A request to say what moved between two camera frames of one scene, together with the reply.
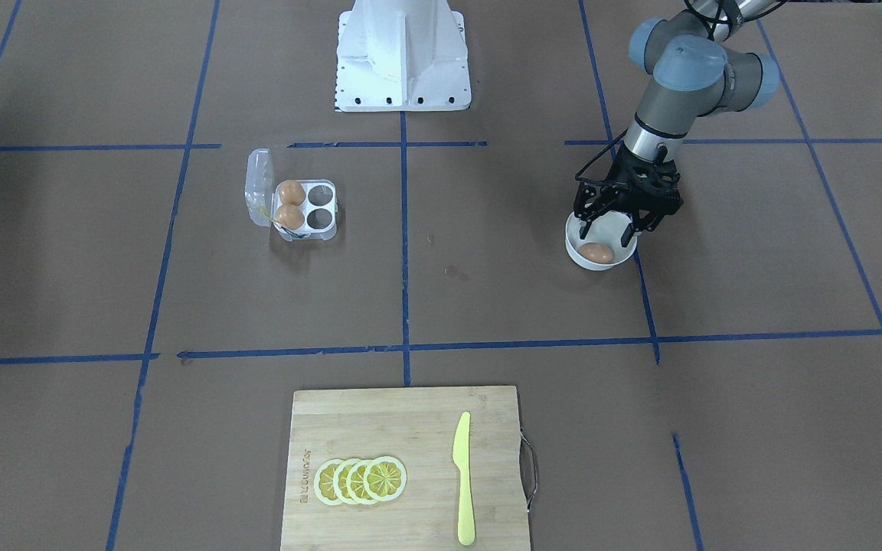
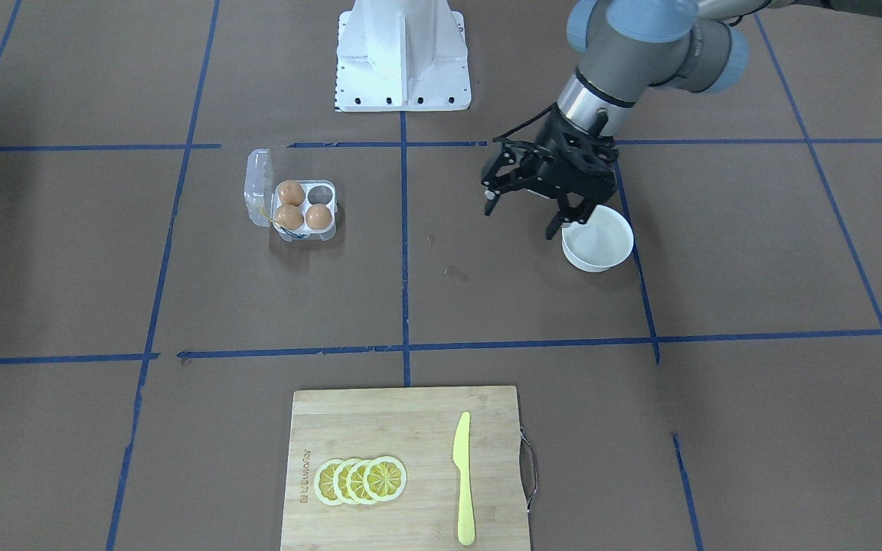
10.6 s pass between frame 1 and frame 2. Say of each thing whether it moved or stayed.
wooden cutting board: stayed
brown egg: moved
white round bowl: stayed
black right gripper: moved
